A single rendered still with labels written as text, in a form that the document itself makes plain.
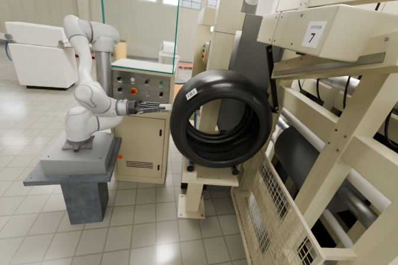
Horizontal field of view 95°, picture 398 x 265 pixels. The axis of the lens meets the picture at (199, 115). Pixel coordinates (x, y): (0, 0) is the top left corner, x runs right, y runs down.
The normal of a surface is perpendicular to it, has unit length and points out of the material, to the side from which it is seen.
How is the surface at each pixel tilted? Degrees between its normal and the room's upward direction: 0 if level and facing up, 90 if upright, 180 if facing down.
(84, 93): 57
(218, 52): 90
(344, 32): 90
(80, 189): 90
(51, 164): 90
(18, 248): 0
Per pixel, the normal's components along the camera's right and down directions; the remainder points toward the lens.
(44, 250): 0.14, -0.89
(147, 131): 0.04, 0.45
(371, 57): -0.99, -0.11
